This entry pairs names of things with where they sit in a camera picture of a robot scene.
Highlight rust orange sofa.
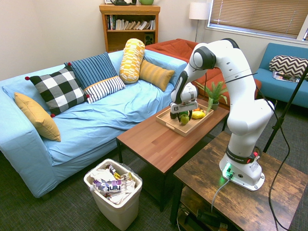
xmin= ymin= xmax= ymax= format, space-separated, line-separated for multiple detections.
xmin=145 ymin=38 xmax=262 ymax=104

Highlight leaning paperback books row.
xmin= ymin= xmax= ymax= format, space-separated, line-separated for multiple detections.
xmin=106 ymin=14 xmax=156 ymax=31

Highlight yellow lemon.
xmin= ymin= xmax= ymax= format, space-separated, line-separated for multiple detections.
xmin=191 ymin=110 xmax=206 ymax=120

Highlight clear plastic purple-label bottle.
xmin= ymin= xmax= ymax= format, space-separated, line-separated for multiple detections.
xmin=92 ymin=179 xmax=128 ymax=195

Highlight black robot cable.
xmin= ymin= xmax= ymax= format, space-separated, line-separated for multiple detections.
xmin=225 ymin=72 xmax=291 ymax=231

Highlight navy white striped pillow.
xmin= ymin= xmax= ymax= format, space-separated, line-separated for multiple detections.
xmin=83 ymin=76 xmax=126 ymax=104

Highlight wooden bookshelf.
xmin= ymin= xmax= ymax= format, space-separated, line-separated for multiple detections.
xmin=99 ymin=4 xmax=161 ymax=53

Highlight teal blue couch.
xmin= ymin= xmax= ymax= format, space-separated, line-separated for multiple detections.
xmin=253 ymin=42 xmax=308 ymax=109

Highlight wooden window blinds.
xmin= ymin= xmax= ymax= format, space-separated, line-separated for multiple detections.
xmin=208 ymin=0 xmax=308 ymax=40

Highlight light blue covered sofa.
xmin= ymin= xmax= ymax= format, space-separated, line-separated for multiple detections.
xmin=0 ymin=49 xmax=188 ymax=199

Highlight plain mustard pillow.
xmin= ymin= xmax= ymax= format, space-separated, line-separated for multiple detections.
xmin=13 ymin=92 xmax=62 ymax=142

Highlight reddish wooden coffee table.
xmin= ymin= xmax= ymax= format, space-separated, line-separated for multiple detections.
xmin=116 ymin=99 xmax=230 ymax=212

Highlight magazine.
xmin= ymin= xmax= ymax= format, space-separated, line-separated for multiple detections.
xmin=271 ymin=71 xmax=301 ymax=84

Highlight striped mustard pillow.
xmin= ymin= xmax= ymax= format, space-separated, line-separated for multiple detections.
xmin=139 ymin=59 xmax=176 ymax=92

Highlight green fern potted plant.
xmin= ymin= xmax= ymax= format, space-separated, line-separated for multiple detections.
xmin=194 ymin=81 xmax=229 ymax=112

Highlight black white shelf ornament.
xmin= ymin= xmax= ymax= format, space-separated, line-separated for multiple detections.
xmin=104 ymin=0 xmax=137 ymax=6

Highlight light wooden tray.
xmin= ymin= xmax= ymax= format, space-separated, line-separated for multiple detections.
xmin=155 ymin=105 xmax=215 ymax=138

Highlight yellow white patterned bolster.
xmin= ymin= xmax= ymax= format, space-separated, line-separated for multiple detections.
xmin=118 ymin=38 xmax=146 ymax=84

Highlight beige plastic trash bin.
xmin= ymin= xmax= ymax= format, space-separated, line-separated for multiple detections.
xmin=83 ymin=158 xmax=143 ymax=231

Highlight black tripod stand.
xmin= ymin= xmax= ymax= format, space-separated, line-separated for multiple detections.
xmin=262 ymin=71 xmax=308 ymax=154

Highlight rustic dark wooden table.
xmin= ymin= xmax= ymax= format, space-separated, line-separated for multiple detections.
xmin=169 ymin=131 xmax=308 ymax=231

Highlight grey base cable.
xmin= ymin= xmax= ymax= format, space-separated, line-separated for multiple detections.
xmin=210 ymin=177 xmax=232 ymax=214

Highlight blue striped pillow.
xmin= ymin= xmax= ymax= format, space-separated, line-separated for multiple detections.
xmin=64 ymin=51 xmax=119 ymax=90

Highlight white shade floor lamp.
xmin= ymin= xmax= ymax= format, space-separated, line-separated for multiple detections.
xmin=189 ymin=2 xmax=211 ymax=43

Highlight black white checkered pillow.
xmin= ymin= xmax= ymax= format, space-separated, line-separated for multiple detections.
xmin=25 ymin=62 xmax=90 ymax=118

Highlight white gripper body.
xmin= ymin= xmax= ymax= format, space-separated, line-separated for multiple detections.
xmin=169 ymin=100 xmax=200 ymax=115

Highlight black power adapter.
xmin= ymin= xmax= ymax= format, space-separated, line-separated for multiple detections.
xmin=196 ymin=210 xmax=223 ymax=227

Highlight black white chevron pillow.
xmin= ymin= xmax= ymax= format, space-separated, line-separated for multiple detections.
xmin=269 ymin=54 xmax=308 ymax=80

